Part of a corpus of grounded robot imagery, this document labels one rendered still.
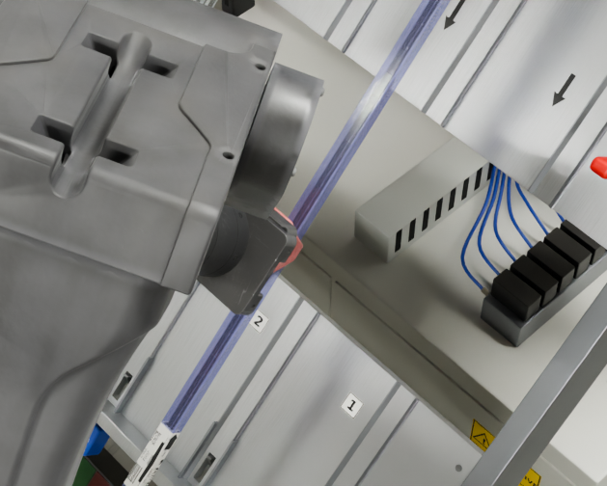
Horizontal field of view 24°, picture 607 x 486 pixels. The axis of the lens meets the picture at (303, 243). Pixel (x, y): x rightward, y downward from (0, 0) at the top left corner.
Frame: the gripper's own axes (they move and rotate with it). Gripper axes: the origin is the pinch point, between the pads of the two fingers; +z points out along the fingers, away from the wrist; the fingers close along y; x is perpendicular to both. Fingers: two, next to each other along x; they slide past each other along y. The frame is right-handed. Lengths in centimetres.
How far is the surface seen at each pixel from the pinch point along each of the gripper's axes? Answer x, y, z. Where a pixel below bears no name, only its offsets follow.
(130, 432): 24.4, 8.0, 9.8
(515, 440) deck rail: 2.7, -19.8, 9.7
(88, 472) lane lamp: 31.4, 10.7, 12.0
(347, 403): 9.7, -6.7, 10.8
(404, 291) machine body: 7.2, 7.5, 40.7
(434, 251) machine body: 2.9, 9.0, 44.8
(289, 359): 10.1, -0.4, 10.5
